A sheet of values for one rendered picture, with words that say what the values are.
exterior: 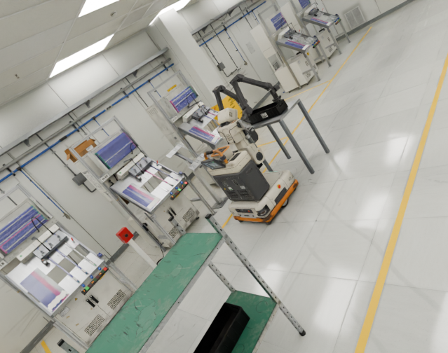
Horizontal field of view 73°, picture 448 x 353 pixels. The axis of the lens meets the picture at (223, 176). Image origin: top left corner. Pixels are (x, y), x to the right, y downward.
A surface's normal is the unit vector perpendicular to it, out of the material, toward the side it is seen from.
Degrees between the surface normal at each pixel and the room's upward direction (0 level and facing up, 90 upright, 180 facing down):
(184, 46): 90
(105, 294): 90
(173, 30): 90
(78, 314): 90
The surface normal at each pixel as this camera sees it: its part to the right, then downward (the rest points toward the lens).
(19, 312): 0.63, -0.15
